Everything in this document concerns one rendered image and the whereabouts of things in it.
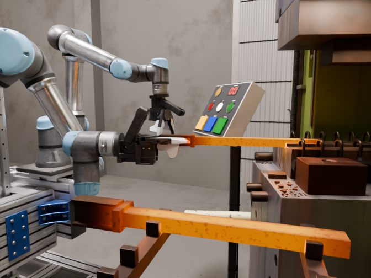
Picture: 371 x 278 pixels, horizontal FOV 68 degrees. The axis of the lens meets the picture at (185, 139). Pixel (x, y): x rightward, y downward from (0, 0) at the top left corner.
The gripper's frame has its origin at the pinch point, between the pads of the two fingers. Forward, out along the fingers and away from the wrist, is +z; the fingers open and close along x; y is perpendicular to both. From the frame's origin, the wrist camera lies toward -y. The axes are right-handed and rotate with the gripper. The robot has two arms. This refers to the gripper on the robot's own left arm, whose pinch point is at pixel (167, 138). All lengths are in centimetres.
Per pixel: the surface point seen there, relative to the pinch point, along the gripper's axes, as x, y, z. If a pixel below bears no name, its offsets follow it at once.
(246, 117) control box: -8.1, -34.0, -8.9
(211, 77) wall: -226, 47, -48
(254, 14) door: -220, -6, -114
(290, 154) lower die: 36, -53, -1
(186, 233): 77, -40, 3
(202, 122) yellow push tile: -20.8, -9.7, -6.1
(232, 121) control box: -3.6, -29.0, -7.3
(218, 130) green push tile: -4.7, -22.7, -3.5
